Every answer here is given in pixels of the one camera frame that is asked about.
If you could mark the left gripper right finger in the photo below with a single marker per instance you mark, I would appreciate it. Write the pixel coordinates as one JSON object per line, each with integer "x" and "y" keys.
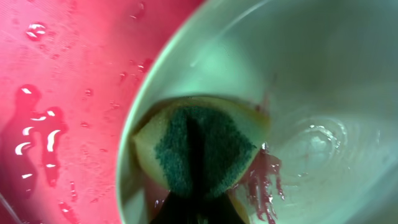
{"x": 220, "y": 210}

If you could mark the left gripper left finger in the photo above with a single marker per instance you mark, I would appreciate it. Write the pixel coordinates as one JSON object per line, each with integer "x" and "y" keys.
{"x": 177, "y": 210}

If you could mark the green yellow sponge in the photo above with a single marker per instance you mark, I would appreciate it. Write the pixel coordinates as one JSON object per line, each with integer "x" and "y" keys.
{"x": 199, "y": 146}

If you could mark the red plastic tray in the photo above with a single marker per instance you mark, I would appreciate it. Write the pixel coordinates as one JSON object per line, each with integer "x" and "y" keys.
{"x": 70, "y": 70}

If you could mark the light blue plate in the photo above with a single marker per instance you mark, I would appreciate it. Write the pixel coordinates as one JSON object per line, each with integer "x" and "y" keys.
{"x": 326, "y": 72}

